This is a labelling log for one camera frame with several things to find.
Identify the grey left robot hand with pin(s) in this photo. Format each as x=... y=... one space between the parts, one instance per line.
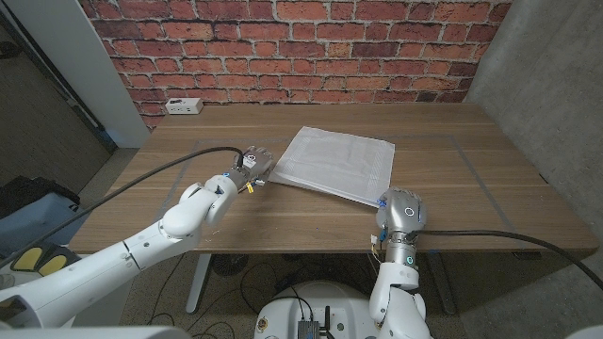
x=254 y=162

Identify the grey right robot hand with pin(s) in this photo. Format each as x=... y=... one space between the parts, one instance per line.
x=405 y=207

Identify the white handkerchief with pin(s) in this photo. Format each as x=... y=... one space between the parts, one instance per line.
x=339 y=162

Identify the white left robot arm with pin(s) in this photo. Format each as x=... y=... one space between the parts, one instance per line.
x=118 y=263

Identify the white power strip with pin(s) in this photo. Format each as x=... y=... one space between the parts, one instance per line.
x=184 y=106

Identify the black floor fan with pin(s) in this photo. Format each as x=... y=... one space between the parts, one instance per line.
x=228 y=264

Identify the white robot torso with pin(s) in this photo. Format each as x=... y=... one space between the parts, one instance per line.
x=339 y=306

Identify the red brick print backdrop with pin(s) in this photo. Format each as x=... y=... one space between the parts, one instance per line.
x=292 y=47

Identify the white table leg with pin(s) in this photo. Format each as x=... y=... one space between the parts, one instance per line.
x=198 y=282

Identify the black antenna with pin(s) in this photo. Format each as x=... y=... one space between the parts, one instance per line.
x=327 y=320

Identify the small grey electronics box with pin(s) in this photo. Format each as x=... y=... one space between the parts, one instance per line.
x=308 y=329

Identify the blue storage bin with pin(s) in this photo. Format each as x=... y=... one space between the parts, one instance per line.
x=37 y=216

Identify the yellow black foot pedal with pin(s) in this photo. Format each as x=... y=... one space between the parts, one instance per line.
x=54 y=264
x=28 y=258

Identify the black bag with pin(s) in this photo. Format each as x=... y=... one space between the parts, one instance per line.
x=28 y=188

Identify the white wall panel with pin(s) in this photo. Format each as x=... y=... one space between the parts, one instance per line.
x=70 y=47

